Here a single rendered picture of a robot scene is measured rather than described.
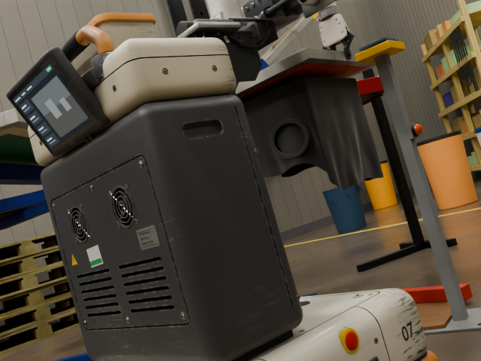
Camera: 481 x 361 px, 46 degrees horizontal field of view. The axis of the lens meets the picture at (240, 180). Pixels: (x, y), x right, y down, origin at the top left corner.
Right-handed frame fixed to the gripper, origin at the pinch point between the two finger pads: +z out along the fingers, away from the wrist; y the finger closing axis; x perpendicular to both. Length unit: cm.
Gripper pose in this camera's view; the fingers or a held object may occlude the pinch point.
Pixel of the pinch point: (342, 56)
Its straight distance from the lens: 223.7
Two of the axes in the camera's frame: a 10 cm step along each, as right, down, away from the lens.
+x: 6.0, -1.3, 7.9
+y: 7.4, -2.8, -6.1
